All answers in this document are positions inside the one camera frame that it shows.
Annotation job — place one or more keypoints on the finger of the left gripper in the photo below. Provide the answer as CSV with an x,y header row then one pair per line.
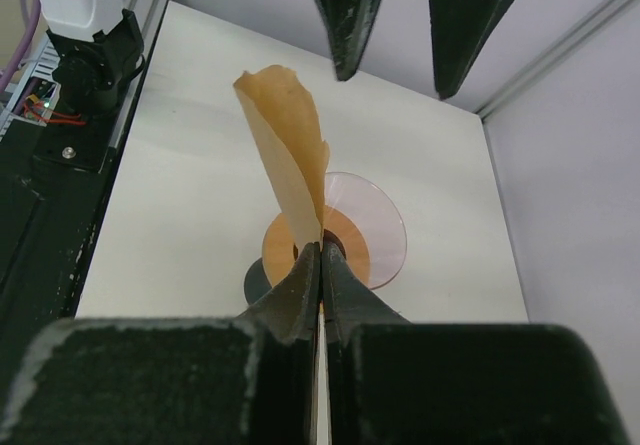
x,y
348,25
459,31

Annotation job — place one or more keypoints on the brown paper coffee filter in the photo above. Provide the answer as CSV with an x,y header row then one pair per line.
x,y
284,122

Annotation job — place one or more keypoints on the wooden dripper ring holder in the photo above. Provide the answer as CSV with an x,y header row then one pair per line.
x,y
280,251

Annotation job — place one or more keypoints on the grey slotted cable duct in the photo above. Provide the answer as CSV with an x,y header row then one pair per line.
x,y
36,73

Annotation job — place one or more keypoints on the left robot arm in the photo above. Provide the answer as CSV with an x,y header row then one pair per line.
x,y
100,44

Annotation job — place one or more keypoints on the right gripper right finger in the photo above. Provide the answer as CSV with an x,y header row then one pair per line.
x,y
391,381

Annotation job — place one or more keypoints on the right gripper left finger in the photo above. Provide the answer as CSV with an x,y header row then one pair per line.
x,y
250,379

